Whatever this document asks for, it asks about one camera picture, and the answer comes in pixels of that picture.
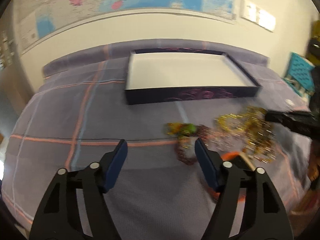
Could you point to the orange smart watch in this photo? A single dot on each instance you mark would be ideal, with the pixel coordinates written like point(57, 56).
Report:
point(240, 160)

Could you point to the purple plaid bed sheet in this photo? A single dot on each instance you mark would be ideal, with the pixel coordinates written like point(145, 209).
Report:
point(80, 114)

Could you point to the colourful wall map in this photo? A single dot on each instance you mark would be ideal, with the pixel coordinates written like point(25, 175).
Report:
point(36, 19)

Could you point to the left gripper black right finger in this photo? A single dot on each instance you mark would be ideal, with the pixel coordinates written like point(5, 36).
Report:
point(264, 214)

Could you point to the teal patterned box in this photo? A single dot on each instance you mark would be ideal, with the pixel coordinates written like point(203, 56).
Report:
point(298, 76)

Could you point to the white wall socket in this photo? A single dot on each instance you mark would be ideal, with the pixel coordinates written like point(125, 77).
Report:
point(251, 12)

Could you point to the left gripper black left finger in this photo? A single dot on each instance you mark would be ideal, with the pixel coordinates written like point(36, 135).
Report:
point(57, 216)

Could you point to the dark purple tray box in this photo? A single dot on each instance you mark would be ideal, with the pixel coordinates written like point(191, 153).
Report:
point(156, 75)

